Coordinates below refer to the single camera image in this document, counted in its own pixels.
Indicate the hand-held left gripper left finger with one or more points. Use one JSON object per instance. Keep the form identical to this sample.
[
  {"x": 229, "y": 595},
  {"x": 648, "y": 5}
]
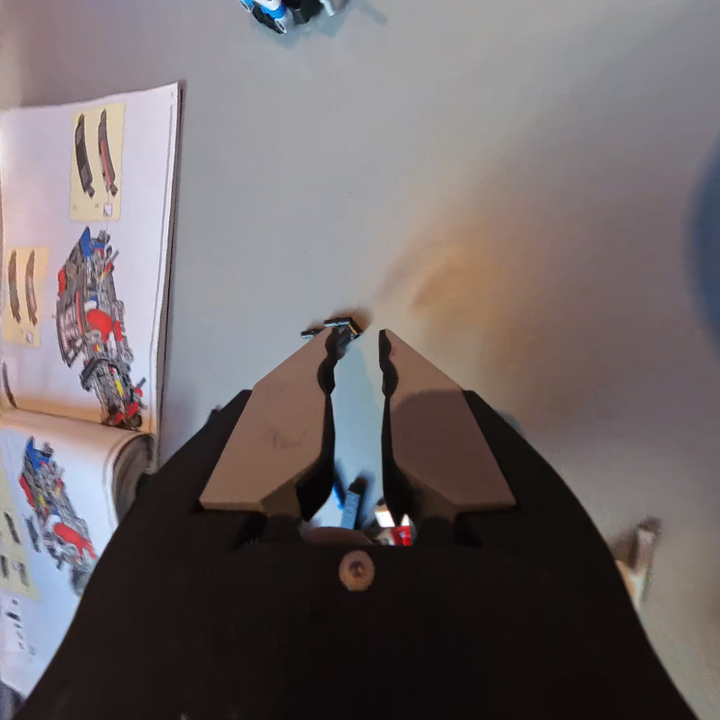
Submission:
[{"x": 270, "y": 439}]

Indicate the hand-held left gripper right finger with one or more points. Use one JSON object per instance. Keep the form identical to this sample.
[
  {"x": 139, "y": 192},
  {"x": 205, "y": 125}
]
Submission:
[{"x": 444, "y": 450}]

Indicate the pile of toy bricks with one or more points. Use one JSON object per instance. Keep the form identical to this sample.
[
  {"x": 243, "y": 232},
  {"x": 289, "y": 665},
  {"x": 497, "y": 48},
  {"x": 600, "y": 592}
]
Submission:
[{"x": 351, "y": 500}]

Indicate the heap of black pins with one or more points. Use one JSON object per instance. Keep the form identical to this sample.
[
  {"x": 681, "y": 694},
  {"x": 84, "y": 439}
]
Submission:
[{"x": 340, "y": 326}]

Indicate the person's left hand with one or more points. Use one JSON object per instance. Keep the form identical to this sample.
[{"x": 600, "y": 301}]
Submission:
[{"x": 337, "y": 535}]

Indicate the open instruction booklet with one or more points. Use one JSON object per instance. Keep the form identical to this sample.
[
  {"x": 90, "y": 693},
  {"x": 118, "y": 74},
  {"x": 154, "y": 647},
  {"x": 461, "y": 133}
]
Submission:
[{"x": 45, "y": 169}]

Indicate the toy brick car model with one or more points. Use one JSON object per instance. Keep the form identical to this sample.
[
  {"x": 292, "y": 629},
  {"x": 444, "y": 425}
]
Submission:
[{"x": 281, "y": 14}]

